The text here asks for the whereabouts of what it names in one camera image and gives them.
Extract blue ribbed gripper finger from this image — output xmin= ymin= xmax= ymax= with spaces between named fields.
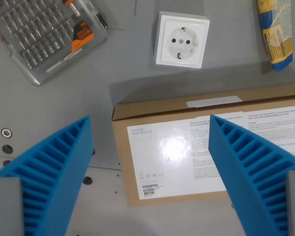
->
xmin=208 ymin=114 xmax=295 ymax=236
xmin=0 ymin=115 xmax=93 ymax=236

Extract silver torx screw head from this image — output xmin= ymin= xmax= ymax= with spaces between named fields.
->
xmin=1 ymin=128 xmax=14 ymax=139

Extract brown cardboard Kinect box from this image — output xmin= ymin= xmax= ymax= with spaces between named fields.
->
xmin=111 ymin=94 xmax=295 ymax=207

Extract clear screwdriver bit set case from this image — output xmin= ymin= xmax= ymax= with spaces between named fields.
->
xmin=0 ymin=0 xmax=109 ymax=86

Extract blue and yellow bag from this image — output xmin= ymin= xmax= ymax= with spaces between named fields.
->
xmin=257 ymin=0 xmax=294 ymax=72

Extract white wall socket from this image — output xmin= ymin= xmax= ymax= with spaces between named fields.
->
xmin=152 ymin=11 xmax=210 ymax=70

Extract orange and silver driver handle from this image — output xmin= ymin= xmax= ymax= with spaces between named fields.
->
xmin=63 ymin=0 xmax=83 ymax=17

